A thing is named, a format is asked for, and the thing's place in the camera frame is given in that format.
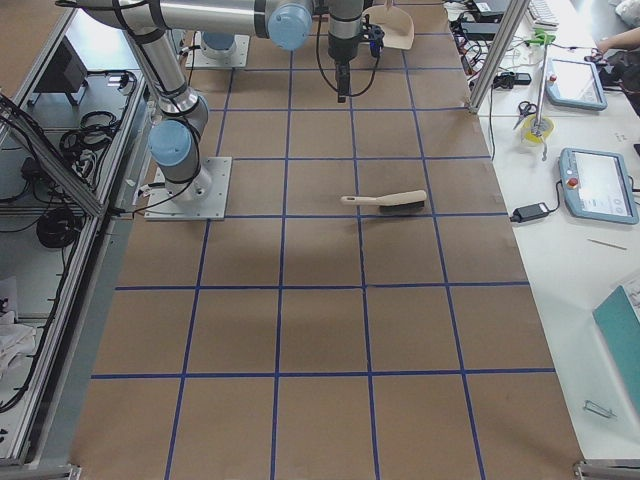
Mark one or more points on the aluminium frame post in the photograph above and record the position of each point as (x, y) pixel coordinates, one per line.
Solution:
(507, 29)

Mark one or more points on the blue teach pendant near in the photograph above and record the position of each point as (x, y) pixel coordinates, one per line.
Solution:
(596, 186)

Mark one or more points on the black scissors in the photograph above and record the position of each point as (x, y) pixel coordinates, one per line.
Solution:
(525, 109)

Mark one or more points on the blue teach pendant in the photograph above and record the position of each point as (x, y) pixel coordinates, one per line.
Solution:
(596, 186)
(574, 84)

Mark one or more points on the white hand brush black bristles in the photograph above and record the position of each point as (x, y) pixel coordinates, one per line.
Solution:
(401, 202)

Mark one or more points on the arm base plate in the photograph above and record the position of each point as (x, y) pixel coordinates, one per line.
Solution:
(205, 198)
(226, 55)

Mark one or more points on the teal folder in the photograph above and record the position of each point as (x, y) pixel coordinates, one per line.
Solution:
(619, 326)

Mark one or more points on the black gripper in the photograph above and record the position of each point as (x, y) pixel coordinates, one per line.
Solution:
(340, 48)

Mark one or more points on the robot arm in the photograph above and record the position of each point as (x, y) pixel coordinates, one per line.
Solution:
(174, 142)

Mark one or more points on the blue teach pendant far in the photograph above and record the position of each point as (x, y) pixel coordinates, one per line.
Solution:
(574, 84)

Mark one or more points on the yellow tape roll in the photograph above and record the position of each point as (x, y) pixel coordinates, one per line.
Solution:
(535, 132)

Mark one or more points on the beige plastic dustpan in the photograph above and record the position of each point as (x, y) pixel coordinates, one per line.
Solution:
(396, 23)

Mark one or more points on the black power brick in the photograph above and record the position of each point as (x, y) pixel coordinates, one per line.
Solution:
(530, 212)

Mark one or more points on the black monitor under frame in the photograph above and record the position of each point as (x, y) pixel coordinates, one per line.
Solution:
(65, 74)

